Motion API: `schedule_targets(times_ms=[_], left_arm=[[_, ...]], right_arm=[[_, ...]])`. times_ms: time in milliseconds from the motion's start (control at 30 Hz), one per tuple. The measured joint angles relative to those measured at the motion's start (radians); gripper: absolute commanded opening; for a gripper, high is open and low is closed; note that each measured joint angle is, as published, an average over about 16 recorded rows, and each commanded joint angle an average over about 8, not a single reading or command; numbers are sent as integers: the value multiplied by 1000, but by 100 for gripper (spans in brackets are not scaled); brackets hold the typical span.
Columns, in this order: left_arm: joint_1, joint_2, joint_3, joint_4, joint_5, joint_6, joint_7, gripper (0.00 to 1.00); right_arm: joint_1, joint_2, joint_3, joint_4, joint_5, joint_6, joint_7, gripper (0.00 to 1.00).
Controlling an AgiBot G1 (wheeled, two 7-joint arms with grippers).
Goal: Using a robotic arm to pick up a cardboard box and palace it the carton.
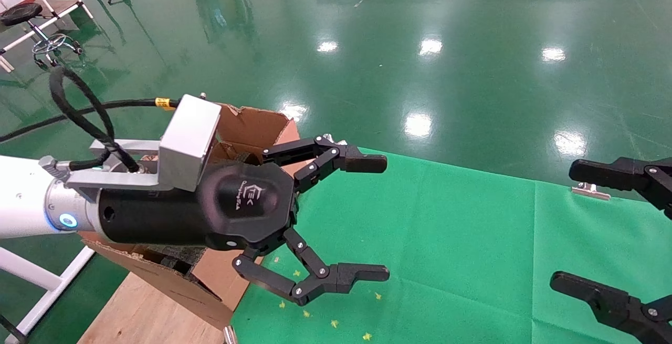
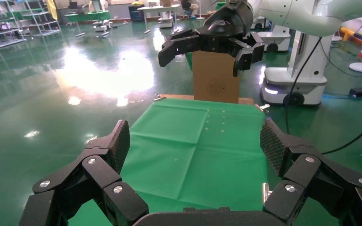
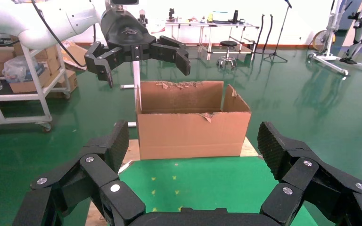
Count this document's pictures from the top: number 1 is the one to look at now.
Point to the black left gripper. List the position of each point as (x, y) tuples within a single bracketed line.
[(210, 212)]

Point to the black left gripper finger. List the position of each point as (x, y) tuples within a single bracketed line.
[(362, 163), (362, 273)]

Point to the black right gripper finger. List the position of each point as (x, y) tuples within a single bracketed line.
[(609, 302), (619, 175)]

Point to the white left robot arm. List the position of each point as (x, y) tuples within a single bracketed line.
[(26, 202)]

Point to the large open cardboard carton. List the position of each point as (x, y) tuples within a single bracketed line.
[(252, 123)]

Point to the silver metal clip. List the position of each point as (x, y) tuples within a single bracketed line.
[(229, 335), (590, 190), (327, 137)]

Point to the black foam block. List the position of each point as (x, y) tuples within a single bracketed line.
[(178, 265)]

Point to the green cloth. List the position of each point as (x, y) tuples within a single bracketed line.
[(462, 239)]

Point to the black round stool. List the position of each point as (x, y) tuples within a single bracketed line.
[(21, 13)]

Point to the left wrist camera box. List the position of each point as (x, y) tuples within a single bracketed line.
[(189, 139)]

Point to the white table leg frame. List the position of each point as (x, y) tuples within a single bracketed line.
[(26, 273)]

